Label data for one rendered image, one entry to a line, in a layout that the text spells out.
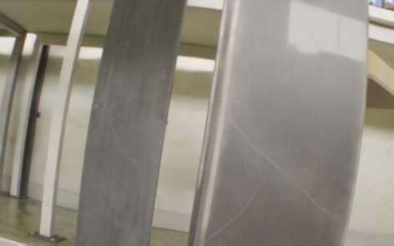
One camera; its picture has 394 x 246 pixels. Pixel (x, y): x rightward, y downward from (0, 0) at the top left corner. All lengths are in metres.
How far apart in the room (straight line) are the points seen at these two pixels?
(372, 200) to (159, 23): 1.62
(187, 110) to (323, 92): 2.26
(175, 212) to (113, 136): 1.27
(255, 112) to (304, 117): 0.02
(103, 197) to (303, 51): 1.05
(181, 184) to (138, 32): 1.30
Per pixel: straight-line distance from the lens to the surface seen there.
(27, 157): 2.58
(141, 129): 1.17
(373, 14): 1.58
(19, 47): 2.58
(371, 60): 1.05
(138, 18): 1.22
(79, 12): 1.64
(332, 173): 0.16
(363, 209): 2.48
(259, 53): 0.16
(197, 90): 2.42
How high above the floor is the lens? 0.33
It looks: 4 degrees up
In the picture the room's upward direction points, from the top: 9 degrees clockwise
